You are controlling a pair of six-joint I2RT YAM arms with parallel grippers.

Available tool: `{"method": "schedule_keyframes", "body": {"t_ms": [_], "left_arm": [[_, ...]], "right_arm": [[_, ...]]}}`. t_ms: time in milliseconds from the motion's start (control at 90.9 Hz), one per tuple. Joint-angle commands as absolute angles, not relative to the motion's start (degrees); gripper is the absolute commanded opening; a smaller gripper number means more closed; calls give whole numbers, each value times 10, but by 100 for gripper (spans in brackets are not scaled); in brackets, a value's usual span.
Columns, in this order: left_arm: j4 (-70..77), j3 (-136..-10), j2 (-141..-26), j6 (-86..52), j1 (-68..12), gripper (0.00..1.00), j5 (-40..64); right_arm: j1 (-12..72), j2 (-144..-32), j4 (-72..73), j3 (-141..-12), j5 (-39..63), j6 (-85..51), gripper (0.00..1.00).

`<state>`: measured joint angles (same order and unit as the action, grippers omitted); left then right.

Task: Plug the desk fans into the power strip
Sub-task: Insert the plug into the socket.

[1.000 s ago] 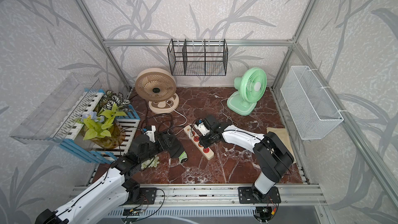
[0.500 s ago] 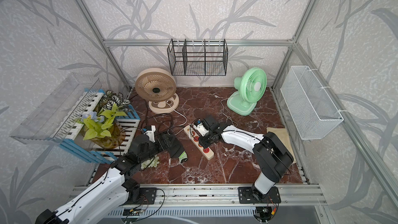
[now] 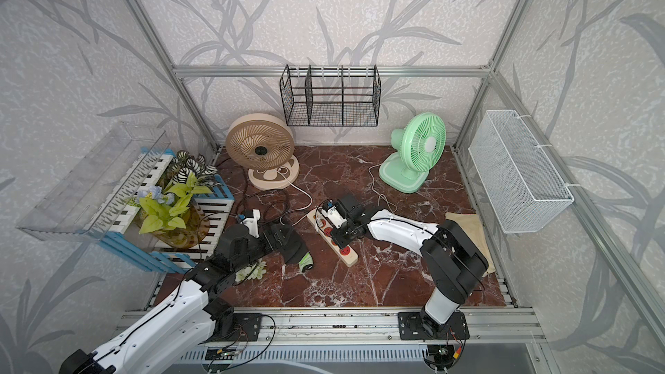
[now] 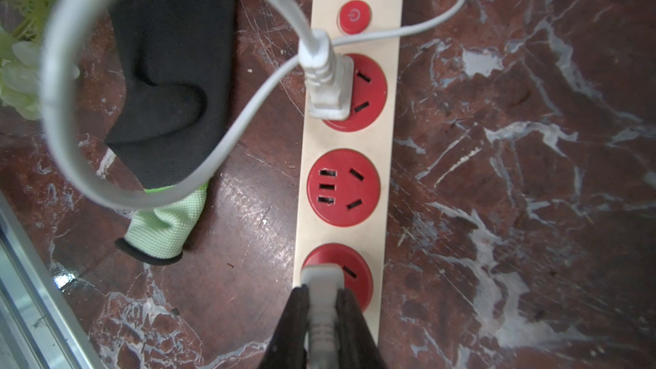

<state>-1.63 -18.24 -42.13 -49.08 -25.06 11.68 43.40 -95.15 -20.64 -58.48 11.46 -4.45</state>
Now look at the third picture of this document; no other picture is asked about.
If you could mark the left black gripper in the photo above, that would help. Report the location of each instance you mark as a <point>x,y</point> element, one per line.
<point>267,247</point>

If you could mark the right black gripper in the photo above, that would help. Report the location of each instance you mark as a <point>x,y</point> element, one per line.
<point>340,241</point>

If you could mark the white artificial flower sprig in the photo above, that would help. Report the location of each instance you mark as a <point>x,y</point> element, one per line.
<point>251,272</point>

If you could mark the beige power strip red sockets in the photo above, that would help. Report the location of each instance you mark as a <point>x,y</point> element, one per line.
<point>347,255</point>

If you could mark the black work glove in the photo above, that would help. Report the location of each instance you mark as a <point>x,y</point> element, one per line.
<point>290,245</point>

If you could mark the beige round desk fan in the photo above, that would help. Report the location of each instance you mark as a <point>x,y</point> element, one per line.
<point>264,145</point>

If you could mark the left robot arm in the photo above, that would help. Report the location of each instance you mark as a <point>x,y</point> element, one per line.
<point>194,312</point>

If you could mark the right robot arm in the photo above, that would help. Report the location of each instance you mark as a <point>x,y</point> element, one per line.
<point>453,261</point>

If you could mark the green desk fan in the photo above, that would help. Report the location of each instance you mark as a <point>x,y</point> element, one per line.
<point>418,147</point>

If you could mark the potted green plant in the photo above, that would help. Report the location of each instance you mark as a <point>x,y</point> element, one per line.
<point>173,215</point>

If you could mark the striped leaf plant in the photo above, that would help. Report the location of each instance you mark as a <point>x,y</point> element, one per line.
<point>184,164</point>

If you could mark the beige work glove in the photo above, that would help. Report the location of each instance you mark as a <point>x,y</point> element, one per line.
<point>472,226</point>

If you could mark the blue white wooden crate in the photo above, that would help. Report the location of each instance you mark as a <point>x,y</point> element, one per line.
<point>149,253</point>

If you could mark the clear plastic tray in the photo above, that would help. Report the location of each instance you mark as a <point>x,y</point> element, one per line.
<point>85,204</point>

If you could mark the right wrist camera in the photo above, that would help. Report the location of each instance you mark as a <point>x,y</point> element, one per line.
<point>331,214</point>

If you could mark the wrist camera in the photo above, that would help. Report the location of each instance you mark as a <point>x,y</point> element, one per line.
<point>331,214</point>
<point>250,219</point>

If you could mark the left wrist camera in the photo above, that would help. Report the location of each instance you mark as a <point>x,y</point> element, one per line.
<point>250,219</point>

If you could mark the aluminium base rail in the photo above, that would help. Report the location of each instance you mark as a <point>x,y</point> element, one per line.
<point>373,335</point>

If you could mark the black wire basket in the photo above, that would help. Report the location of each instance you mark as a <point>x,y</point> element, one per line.
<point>336,97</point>

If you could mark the white wire basket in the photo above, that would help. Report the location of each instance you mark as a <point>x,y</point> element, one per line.
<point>521,182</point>

